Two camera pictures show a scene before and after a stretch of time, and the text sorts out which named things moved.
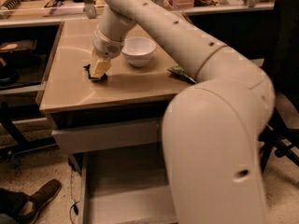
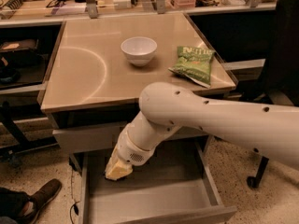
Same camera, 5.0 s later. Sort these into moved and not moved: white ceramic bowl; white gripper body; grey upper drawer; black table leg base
Moved: white gripper body
Not moved: grey upper drawer; white ceramic bowl; black table leg base
